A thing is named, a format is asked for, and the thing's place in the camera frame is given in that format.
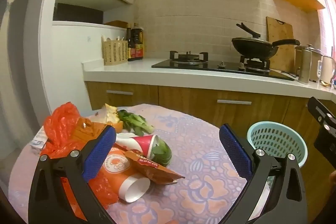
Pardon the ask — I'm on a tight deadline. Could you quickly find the steel kettle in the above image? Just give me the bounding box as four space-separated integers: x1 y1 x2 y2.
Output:
311 49 323 83

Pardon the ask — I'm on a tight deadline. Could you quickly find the orange peel piece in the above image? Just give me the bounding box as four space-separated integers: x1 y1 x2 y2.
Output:
101 103 123 124
106 121 124 133

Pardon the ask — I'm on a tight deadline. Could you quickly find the orange plastic bag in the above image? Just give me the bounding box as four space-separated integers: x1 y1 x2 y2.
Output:
41 102 118 211

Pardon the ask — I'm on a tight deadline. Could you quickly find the beige utensil basket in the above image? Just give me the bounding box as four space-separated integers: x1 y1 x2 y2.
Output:
102 40 129 66

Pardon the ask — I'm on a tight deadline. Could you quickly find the wooden cutting board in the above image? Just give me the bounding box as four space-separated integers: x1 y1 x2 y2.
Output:
266 17 297 73

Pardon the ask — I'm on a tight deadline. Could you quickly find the steel canister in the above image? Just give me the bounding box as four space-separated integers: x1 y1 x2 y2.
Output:
298 44 313 85

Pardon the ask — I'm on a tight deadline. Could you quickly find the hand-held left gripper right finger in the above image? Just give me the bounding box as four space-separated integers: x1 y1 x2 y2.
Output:
219 123 308 224

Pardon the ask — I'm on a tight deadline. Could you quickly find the white and blue carton box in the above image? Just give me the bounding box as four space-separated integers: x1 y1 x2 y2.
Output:
29 132 49 155

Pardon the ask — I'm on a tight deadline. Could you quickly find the slim dark sauce bottle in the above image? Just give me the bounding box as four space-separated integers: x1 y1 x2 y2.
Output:
126 25 132 62

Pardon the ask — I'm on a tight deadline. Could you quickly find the brown snack wrapper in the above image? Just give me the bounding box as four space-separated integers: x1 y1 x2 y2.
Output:
123 149 185 185

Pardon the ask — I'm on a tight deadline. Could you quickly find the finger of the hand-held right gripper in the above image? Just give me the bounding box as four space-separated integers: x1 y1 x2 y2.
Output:
308 96 336 135

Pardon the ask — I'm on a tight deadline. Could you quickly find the orange paper cup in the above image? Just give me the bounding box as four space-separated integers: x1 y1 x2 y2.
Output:
101 144 151 203

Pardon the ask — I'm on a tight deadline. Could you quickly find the beige countertop appliance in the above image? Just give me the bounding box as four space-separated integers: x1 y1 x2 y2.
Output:
322 55 336 85

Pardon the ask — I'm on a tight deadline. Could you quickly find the orange patterned snack packet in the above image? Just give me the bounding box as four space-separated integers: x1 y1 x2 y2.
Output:
73 118 106 143

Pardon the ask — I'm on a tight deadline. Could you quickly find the round green vegetable piece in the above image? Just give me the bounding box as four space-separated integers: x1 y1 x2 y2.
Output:
151 140 173 167

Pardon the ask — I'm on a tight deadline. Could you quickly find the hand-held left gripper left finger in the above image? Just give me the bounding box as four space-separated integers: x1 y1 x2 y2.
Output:
28 124 117 224

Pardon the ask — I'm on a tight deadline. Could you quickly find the metal drawer handle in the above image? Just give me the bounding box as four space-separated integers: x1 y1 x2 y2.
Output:
217 99 252 105
106 90 134 96

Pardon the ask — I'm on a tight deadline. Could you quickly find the black wok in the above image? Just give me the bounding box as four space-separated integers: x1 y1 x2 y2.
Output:
231 38 300 60

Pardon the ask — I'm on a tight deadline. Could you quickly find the large dark sauce bottle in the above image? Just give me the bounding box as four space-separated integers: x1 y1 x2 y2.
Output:
130 23 145 60

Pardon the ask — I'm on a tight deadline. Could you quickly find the light blue plastic basket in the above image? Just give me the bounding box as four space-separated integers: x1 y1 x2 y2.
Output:
247 121 308 169

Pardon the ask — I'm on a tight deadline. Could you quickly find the red paper cup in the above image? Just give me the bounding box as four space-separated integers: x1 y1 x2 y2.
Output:
115 133 162 161

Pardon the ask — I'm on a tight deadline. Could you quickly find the leafy green bok choy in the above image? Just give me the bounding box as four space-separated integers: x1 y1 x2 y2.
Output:
117 109 155 135

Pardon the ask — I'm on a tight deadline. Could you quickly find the black gas stove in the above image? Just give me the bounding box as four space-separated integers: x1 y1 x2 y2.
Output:
151 51 296 81

